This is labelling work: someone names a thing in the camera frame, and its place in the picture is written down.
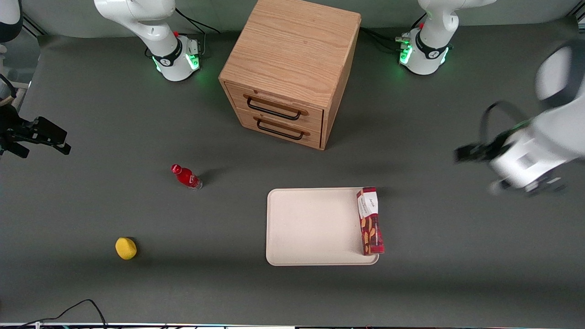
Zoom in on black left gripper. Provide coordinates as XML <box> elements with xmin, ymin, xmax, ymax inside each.
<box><xmin>454</xmin><ymin>129</ymin><xmax>520</xmax><ymax>164</ymax></box>

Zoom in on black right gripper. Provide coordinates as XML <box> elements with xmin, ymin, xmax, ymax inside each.
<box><xmin>0</xmin><ymin>105</ymin><xmax>72</xmax><ymax>159</ymax></box>

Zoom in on red cookie box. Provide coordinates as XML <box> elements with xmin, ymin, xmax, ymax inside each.
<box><xmin>356</xmin><ymin>186</ymin><xmax>385</xmax><ymax>256</ymax></box>

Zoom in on cream plastic tray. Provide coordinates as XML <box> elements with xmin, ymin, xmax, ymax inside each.
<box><xmin>266</xmin><ymin>187</ymin><xmax>380</xmax><ymax>266</ymax></box>

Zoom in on yellow lemon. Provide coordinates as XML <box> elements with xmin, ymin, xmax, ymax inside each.
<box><xmin>115</xmin><ymin>237</ymin><xmax>138</xmax><ymax>261</ymax></box>

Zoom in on red soda bottle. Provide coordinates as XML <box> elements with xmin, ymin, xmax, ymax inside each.
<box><xmin>170</xmin><ymin>164</ymin><xmax>203</xmax><ymax>191</ymax></box>

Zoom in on wooden drawer front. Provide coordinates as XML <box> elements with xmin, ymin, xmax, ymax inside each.
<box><xmin>225</xmin><ymin>82</ymin><xmax>325</xmax><ymax>134</ymax></box>
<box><xmin>235</xmin><ymin>107</ymin><xmax>324</xmax><ymax>150</ymax></box>

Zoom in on wooden drawer cabinet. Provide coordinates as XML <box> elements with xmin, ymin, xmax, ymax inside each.
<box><xmin>218</xmin><ymin>0</ymin><xmax>362</xmax><ymax>151</ymax></box>

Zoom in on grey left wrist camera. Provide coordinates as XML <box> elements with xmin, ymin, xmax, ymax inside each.
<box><xmin>488</xmin><ymin>175</ymin><xmax>568</xmax><ymax>197</ymax></box>

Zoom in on black left arm base cable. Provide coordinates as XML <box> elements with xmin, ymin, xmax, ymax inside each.
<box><xmin>360</xmin><ymin>26</ymin><xmax>404</xmax><ymax>52</ymax></box>

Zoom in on black arm base cable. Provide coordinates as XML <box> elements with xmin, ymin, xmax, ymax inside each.
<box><xmin>360</xmin><ymin>26</ymin><xmax>404</xmax><ymax>52</ymax></box>
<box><xmin>175</xmin><ymin>8</ymin><xmax>221</xmax><ymax>56</ymax></box>

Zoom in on black loose table cable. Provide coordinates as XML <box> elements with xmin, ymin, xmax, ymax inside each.
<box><xmin>17</xmin><ymin>299</ymin><xmax>108</xmax><ymax>329</ymax></box>

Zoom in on black right arm base cable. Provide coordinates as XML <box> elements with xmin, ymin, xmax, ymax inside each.
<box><xmin>175</xmin><ymin>8</ymin><xmax>221</xmax><ymax>56</ymax></box>

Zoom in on black metal drawer handle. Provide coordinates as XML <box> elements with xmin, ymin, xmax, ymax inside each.
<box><xmin>252</xmin><ymin>116</ymin><xmax>311</xmax><ymax>141</ymax></box>
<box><xmin>243</xmin><ymin>93</ymin><xmax>309</xmax><ymax>122</ymax></box>

